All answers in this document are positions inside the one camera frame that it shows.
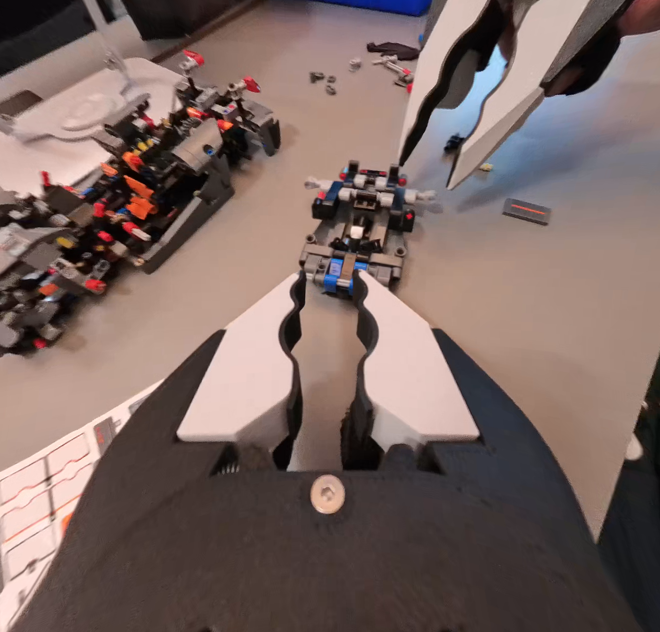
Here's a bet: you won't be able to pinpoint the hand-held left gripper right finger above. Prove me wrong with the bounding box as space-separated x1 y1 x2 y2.
341 271 481 470

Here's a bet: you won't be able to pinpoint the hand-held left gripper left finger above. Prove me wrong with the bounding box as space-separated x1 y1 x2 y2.
176 272 307 471

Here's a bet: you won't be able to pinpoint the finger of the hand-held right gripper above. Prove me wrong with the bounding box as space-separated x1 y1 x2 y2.
445 0 604 191
397 0 506 168

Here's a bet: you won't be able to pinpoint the small black grey lego assembly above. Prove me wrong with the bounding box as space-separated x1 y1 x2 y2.
298 160 440 298

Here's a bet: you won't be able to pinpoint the black flat lego piece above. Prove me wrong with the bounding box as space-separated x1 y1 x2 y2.
366 41 421 61

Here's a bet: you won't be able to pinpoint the grey red lego axle assembly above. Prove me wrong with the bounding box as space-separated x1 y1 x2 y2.
372 56 416 87

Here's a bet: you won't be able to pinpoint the grey lego tile orange line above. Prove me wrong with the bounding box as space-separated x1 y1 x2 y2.
503 198 552 226

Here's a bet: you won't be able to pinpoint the large lego car chassis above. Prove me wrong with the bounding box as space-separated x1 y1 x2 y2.
0 49 282 357

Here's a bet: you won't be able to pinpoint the lego sticker sheet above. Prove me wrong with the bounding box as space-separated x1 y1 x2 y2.
0 379 167 632

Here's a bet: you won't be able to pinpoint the person's right hand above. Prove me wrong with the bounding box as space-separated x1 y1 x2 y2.
621 0 660 40

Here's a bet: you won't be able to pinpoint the person's dark green trousers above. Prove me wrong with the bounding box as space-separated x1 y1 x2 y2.
598 356 660 632

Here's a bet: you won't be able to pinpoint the white moulded plastic base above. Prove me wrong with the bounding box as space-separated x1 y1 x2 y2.
0 57 189 199

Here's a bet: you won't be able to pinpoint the clear plastic stand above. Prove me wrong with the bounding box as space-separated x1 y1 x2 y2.
67 0 153 109

